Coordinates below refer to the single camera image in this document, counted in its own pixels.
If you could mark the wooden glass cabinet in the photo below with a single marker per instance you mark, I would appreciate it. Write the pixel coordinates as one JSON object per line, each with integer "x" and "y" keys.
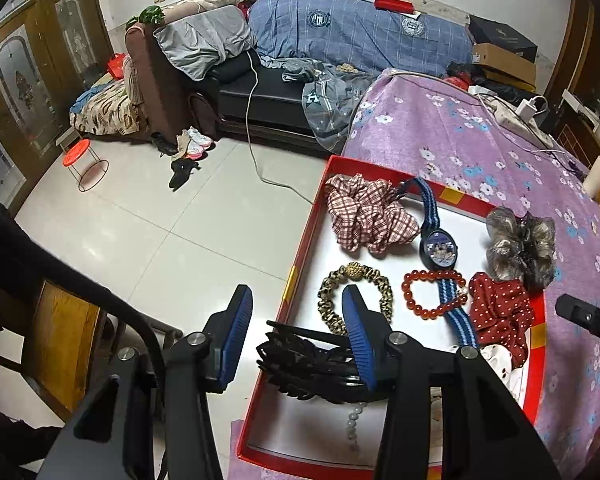
{"x": 590, "y": 35}

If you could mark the grey brown fluffy scrunchie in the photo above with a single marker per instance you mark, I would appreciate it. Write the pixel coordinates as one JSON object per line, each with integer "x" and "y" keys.
{"x": 517, "y": 250}

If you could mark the grey printed garment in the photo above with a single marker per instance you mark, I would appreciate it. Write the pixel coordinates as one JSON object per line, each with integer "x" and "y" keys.
{"x": 330, "y": 95}

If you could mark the flat red box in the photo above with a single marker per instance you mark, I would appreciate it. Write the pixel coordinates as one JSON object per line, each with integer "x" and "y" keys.
{"x": 394, "y": 5}

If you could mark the white charger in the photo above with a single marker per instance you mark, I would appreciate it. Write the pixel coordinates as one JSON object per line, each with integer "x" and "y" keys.
{"x": 530, "y": 106}

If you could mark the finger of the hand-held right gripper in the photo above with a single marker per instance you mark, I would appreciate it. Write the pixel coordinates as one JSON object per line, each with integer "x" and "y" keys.
{"x": 587, "y": 317}

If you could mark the grey pillow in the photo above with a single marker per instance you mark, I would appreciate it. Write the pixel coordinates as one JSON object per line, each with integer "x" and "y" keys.
{"x": 205, "y": 40}

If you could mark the white pink sneakers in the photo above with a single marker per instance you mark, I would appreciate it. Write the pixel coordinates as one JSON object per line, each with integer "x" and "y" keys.
{"x": 197, "y": 142}

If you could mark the brown cardboard box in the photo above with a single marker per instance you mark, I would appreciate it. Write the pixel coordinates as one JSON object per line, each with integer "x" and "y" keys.
{"x": 505, "y": 65}

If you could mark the wooden chair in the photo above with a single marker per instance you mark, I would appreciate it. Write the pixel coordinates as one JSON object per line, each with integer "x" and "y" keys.
{"x": 60, "y": 330}

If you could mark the leopard print scrunchie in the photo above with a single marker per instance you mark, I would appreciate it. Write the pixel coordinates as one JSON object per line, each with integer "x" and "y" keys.
{"x": 330, "y": 300}

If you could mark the black box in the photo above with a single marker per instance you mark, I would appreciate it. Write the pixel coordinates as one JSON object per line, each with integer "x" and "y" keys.
{"x": 505, "y": 32}

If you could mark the white power strip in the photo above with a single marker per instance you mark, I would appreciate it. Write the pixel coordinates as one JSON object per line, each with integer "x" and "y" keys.
{"x": 512, "y": 120}

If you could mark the red polka-dot scrunchie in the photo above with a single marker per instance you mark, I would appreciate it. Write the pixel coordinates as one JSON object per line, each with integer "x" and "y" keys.
{"x": 500, "y": 310}

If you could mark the black plastic bag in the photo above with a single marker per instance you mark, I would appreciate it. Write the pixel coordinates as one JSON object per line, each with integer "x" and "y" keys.
{"x": 500, "y": 92}

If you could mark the dark sofa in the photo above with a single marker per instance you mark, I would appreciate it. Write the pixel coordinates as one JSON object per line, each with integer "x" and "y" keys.
{"x": 260, "y": 95}

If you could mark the green cloth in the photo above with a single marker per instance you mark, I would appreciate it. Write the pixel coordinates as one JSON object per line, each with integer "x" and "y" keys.
{"x": 147, "y": 15}

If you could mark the black hair claw clip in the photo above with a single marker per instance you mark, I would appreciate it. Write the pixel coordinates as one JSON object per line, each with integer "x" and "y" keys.
{"x": 310, "y": 365}

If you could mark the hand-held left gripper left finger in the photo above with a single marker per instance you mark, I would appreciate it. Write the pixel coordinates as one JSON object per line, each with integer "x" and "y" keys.
{"x": 235, "y": 330}

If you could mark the beige paper cup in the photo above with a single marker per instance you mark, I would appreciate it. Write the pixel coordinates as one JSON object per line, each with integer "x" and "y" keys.
{"x": 597, "y": 180}

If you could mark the red round stool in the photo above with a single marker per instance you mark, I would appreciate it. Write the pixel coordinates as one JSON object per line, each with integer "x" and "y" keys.
{"x": 77, "y": 152}

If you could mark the red plastic bag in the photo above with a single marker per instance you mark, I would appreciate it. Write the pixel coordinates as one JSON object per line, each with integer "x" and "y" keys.
{"x": 116, "y": 65}

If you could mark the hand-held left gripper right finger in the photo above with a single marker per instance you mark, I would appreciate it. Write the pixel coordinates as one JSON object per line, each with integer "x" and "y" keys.
{"x": 357, "y": 335}

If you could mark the blue striped wristwatch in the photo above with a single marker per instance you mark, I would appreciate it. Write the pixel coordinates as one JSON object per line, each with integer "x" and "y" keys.
{"x": 439, "y": 252}

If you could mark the white printed scrunchie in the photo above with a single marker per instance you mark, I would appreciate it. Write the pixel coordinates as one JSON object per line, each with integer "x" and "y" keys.
{"x": 500, "y": 367}

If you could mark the brown patterned blanket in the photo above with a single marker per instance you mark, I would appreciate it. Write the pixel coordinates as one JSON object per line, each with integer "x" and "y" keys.
{"x": 105, "y": 110}

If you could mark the wooden glass-panel doors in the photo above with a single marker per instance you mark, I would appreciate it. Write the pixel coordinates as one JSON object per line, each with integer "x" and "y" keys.
{"x": 35, "y": 75}

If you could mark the black shoes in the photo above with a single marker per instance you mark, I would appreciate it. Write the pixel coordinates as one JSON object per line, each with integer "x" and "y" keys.
{"x": 182, "y": 172}

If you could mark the red tray with white inside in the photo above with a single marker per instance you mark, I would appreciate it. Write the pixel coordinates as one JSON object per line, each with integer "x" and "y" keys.
{"x": 305, "y": 440}

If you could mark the red plaid scrunchie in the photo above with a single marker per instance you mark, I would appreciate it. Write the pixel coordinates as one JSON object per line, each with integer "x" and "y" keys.
{"x": 370, "y": 215}

